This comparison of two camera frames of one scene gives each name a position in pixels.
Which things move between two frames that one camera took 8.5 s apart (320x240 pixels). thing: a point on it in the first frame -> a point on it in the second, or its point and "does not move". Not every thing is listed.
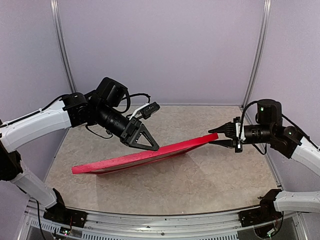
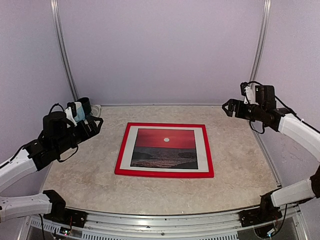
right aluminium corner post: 258,53 does not move
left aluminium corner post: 61,44 does not move
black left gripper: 134,124 -> 85,132
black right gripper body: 238,140 -> 242,113
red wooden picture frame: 142,158 -> 184,173
